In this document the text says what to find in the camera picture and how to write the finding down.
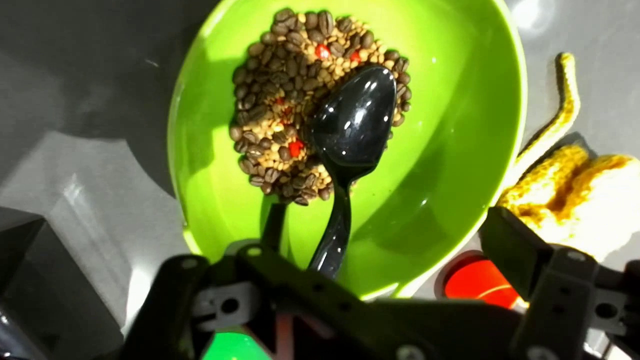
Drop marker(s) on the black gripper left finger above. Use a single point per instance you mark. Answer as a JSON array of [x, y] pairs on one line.
[[191, 301]]

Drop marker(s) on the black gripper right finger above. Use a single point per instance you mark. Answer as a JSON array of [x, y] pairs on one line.
[[555, 281]]

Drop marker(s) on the black plastic spoon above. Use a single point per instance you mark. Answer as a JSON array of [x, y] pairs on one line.
[[349, 135]]

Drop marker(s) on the green plastic bowl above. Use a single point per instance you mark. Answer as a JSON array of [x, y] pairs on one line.
[[441, 170]]

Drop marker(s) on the coffee beans in bowl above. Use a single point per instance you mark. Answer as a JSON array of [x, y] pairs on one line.
[[287, 72]]

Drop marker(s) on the small green lid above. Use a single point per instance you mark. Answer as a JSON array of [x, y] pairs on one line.
[[234, 346]]

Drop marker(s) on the yellow cloth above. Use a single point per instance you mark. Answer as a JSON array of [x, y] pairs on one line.
[[569, 195]]

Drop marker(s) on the small red cup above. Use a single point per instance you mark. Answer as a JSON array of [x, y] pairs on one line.
[[475, 276]]

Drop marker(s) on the black box holder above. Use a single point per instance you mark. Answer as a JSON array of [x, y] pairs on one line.
[[49, 308]]

